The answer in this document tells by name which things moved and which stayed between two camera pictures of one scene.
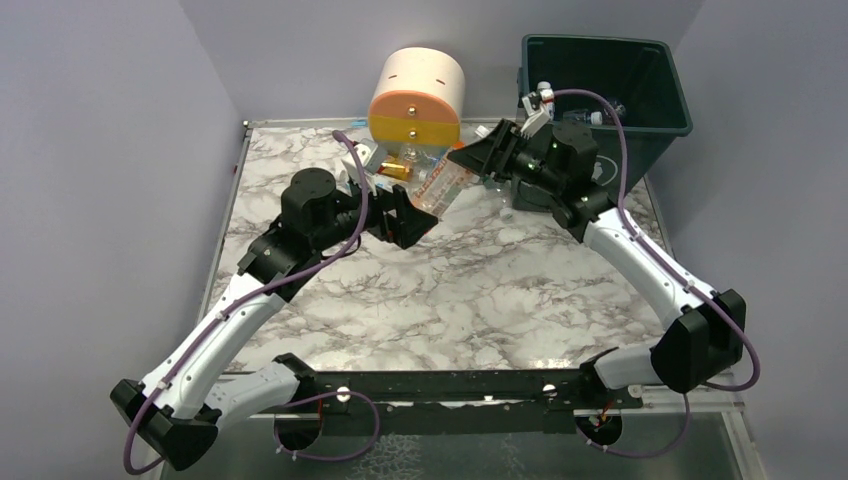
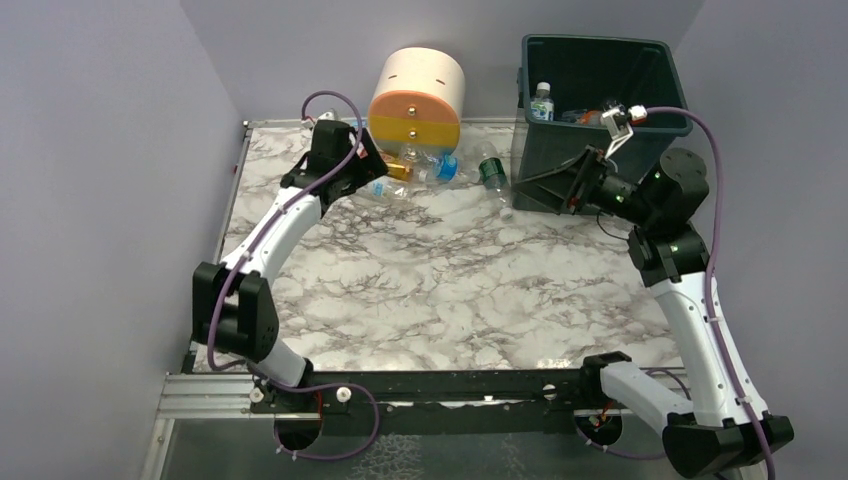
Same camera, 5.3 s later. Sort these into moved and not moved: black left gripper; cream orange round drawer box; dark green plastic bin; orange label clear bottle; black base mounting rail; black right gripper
Moved: black left gripper; orange label clear bottle; black right gripper
Not moved: dark green plastic bin; cream orange round drawer box; black base mounting rail
